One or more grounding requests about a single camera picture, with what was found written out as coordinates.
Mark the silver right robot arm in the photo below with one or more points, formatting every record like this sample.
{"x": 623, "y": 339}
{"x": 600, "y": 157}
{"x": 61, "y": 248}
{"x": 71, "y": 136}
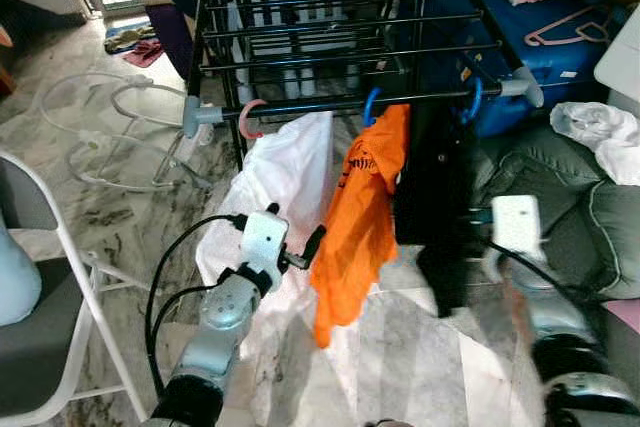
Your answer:
{"x": 555, "y": 322}

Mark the blue hard suitcase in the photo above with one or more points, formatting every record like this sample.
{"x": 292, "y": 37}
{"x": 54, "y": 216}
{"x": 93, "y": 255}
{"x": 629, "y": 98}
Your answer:
{"x": 540, "y": 62}

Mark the thin pink clothes hanger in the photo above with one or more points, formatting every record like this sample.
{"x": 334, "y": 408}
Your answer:
{"x": 545, "y": 39}

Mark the white folding chair grey seat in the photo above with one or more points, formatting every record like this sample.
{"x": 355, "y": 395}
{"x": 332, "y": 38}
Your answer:
{"x": 40, "y": 347}

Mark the white plastic storage box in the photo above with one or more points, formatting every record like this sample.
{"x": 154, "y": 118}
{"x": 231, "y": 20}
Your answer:
{"x": 622, "y": 57}

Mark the white slatted frame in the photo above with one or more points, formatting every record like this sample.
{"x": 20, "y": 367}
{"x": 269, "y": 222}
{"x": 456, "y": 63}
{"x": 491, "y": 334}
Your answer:
{"x": 298, "y": 77}

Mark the black metal drying rack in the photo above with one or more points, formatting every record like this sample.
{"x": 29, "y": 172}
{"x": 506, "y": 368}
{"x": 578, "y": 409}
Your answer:
{"x": 330, "y": 104}

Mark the black garment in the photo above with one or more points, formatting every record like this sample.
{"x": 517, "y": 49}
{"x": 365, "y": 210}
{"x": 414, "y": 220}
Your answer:
{"x": 435, "y": 187}

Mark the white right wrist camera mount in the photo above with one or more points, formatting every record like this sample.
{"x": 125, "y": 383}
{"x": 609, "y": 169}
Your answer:
{"x": 517, "y": 222}

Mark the pink fabric sheet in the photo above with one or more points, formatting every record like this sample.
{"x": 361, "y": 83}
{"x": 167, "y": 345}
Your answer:
{"x": 625, "y": 312}

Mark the white shirt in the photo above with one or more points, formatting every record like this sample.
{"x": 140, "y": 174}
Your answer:
{"x": 285, "y": 162}

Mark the light blue cushion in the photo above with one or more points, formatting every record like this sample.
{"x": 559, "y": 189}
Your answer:
{"x": 15, "y": 277}

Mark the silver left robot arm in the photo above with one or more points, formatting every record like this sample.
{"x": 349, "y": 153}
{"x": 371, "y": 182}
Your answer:
{"x": 225, "y": 312}

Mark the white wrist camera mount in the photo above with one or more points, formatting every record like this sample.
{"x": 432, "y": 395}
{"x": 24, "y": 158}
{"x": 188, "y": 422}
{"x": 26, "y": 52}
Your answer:
{"x": 262, "y": 242}
{"x": 517, "y": 222}

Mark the crumpled white cloth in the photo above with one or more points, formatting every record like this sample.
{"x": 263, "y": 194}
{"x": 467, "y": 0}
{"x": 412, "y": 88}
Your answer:
{"x": 600, "y": 127}

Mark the small colourful cloth pile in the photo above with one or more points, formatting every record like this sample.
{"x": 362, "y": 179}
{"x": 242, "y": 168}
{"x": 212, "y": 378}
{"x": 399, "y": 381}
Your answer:
{"x": 135, "y": 42}

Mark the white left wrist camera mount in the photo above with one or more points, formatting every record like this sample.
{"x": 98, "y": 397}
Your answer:
{"x": 262, "y": 242}

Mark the orange shirt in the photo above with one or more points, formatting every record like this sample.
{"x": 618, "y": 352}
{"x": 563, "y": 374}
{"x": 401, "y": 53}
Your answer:
{"x": 365, "y": 217}

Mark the pink hanger with thick hook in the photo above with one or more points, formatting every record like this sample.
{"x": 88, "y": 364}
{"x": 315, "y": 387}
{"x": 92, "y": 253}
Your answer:
{"x": 243, "y": 119}

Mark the blue plastic clothes hanger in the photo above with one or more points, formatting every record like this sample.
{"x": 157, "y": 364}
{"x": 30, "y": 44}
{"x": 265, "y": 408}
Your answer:
{"x": 475, "y": 102}
{"x": 368, "y": 107}

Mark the grey green sofa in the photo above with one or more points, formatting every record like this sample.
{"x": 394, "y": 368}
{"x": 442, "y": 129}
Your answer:
{"x": 570, "y": 207}

